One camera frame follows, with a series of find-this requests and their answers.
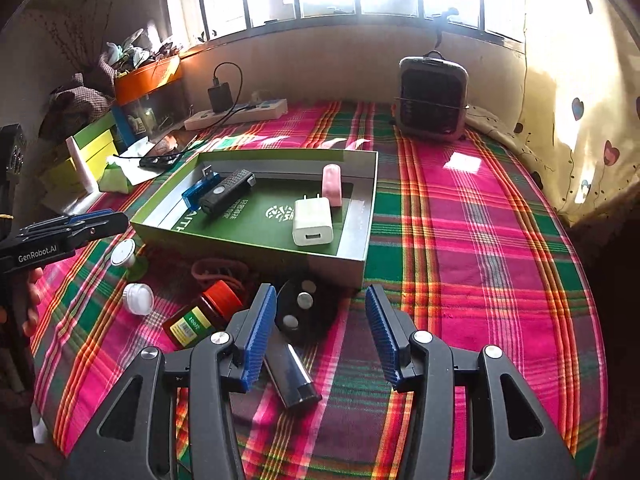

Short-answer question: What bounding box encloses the black charger adapter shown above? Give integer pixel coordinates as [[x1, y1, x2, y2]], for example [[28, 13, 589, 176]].
[[207, 77, 234, 114]]

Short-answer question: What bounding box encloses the green jar white lid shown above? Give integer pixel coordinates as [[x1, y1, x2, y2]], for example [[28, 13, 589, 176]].
[[111, 238, 149, 282]]

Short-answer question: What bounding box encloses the small white round jar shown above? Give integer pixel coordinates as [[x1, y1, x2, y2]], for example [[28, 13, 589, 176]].
[[122, 283, 154, 316]]

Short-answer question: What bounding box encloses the brown checkered cloth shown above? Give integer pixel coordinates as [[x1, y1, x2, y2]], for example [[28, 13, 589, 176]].
[[38, 73, 113, 143]]

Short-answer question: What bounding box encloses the white power strip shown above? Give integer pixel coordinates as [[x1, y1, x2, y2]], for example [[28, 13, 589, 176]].
[[183, 99, 288, 131]]

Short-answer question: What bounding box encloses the black cylinder flashlight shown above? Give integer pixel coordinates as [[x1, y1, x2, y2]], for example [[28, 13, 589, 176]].
[[264, 330, 322, 410]]

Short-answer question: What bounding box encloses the green tissue pack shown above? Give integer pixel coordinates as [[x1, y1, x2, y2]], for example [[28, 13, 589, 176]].
[[98, 164, 134, 195]]

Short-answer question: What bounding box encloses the left hand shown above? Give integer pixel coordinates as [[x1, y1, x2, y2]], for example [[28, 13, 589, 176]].
[[22, 268, 43, 338]]

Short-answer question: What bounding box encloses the black remote with buttons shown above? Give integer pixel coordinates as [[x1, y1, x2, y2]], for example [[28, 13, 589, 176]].
[[276, 274, 342, 347]]

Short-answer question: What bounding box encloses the yellow green box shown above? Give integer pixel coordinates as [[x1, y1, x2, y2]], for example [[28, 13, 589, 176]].
[[41, 112, 121, 194]]

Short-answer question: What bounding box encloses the black rectangular device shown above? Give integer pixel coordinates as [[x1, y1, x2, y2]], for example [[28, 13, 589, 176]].
[[198, 169, 256, 218]]

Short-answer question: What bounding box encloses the heart pattern curtain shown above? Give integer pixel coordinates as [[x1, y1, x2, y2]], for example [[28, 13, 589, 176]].
[[468, 0, 639, 226]]

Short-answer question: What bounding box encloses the black smartphone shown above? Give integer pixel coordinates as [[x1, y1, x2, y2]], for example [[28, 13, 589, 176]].
[[140, 129, 196, 171]]

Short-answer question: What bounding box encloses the white tube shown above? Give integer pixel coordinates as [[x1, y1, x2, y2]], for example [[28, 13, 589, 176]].
[[65, 136, 99, 194]]

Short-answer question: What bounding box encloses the pink small device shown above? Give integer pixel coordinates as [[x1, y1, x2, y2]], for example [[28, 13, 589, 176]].
[[321, 164, 343, 207]]

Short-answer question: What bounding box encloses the red cap brown bottle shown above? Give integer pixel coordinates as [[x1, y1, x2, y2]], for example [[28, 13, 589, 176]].
[[163, 281, 244, 349]]

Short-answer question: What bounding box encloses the blue USB card reader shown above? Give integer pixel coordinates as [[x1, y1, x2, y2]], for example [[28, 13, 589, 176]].
[[181, 166, 222, 212]]

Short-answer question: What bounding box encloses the orange storage box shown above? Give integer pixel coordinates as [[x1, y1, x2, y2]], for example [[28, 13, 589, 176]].
[[114, 55, 182, 106]]

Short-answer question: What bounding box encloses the pink rubber strap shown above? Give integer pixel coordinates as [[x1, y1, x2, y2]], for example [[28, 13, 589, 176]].
[[190, 257, 252, 294]]

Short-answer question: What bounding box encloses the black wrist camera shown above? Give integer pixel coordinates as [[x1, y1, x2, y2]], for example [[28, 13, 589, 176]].
[[0, 124, 27, 183]]

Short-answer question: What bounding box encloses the white paper sheet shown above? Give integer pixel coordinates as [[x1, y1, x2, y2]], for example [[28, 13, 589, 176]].
[[99, 136, 166, 194]]

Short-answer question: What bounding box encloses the black charging cable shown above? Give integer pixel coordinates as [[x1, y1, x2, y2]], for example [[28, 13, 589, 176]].
[[106, 60, 262, 162]]

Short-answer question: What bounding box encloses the white USB charger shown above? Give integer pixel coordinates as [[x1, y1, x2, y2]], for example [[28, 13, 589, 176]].
[[292, 196, 334, 247]]

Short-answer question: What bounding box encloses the green shallow box tray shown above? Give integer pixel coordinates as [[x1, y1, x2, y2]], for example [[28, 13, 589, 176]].
[[131, 148, 378, 288]]

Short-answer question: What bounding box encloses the plaid pink green tablecloth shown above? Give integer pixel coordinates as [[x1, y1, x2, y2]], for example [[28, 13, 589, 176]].
[[32, 101, 608, 479]]

